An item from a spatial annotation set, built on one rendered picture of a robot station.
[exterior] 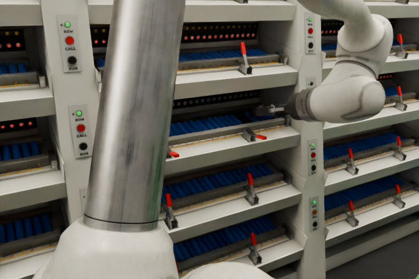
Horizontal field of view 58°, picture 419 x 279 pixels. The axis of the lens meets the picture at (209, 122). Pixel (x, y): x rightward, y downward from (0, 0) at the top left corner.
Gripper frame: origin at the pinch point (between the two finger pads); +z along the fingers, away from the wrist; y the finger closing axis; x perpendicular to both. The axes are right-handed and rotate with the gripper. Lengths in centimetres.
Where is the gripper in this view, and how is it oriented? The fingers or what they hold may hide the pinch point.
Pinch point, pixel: (260, 111)
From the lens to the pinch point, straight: 118.1
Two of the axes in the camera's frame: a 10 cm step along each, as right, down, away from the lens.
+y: -8.7, 1.5, -4.8
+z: -4.8, 0.5, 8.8
